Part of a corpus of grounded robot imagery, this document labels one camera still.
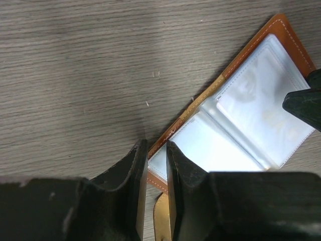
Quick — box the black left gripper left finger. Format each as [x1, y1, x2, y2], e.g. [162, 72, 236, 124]
[1, 140, 148, 240]

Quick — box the brown leather card holder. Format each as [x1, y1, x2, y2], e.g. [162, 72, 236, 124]
[147, 14, 315, 240]

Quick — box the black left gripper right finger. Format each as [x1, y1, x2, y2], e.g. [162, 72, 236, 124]
[167, 141, 320, 240]

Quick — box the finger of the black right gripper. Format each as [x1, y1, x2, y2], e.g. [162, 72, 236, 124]
[306, 69, 321, 88]
[282, 88, 321, 132]

